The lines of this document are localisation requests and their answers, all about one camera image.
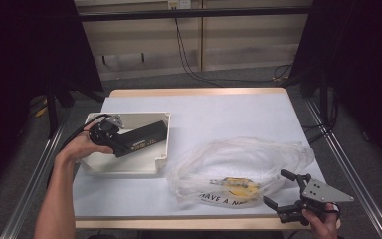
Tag person's left hand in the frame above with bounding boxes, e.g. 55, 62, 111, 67
54, 121, 114, 164

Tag black rectangular box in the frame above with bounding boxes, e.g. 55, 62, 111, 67
111, 119, 169, 159

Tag person's right hand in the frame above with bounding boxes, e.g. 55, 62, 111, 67
300, 202, 342, 239

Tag clear plastic bag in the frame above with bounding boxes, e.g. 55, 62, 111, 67
165, 136, 315, 210

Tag black curtain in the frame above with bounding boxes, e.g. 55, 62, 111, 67
289, 0, 382, 175
0, 0, 104, 200

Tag black metal stand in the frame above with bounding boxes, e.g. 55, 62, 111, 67
45, 79, 78, 139

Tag white plastic bin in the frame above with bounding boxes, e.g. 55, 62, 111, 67
75, 111, 172, 176

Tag black floor cables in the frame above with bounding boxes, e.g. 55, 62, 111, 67
302, 89, 341, 145

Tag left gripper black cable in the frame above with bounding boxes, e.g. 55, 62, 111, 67
46, 113, 112, 188

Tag white board mat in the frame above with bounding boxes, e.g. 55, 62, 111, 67
72, 93, 328, 220

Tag black wall cable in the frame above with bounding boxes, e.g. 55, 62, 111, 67
173, 17, 294, 88

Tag aluminium floor rail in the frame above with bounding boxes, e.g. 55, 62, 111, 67
302, 98, 382, 239
0, 120, 68, 239

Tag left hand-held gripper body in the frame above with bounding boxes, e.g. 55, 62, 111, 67
88, 114, 125, 155

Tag black horizontal bar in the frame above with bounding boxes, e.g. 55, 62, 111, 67
79, 5, 312, 23

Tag white wall socket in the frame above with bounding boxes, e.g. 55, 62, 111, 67
167, 0, 193, 11

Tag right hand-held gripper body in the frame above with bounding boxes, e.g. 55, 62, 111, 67
276, 173, 355, 227

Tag wooden table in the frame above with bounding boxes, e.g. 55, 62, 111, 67
73, 87, 328, 231

